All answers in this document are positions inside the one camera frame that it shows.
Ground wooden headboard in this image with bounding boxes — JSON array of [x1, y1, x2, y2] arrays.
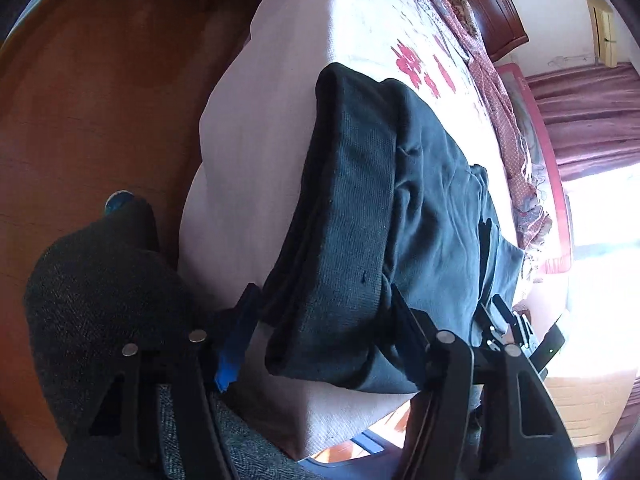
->
[[480, 0, 530, 61]]

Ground black pants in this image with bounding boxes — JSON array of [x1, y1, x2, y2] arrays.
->
[[262, 62, 526, 393]]

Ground pink floral quilt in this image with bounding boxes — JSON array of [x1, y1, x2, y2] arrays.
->
[[400, 0, 553, 261]]

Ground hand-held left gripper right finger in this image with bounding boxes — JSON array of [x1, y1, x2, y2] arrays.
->
[[387, 284, 583, 480]]

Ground person's dark trouser leg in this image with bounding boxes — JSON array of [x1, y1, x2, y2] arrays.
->
[[22, 202, 321, 480]]

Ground blue slipper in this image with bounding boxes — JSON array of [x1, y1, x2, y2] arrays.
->
[[102, 190, 151, 218]]

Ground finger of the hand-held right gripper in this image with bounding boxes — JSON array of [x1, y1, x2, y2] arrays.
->
[[475, 301, 502, 350], [491, 293, 519, 334]]

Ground bed with white sheet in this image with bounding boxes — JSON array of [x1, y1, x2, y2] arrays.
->
[[177, 0, 573, 461]]

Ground mauve curtain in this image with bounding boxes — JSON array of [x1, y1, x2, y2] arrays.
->
[[527, 62, 640, 181]]

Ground window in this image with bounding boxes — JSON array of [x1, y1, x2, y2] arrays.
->
[[562, 160, 640, 376]]

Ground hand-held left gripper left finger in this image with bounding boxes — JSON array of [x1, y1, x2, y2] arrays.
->
[[57, 284, 263, 480]]

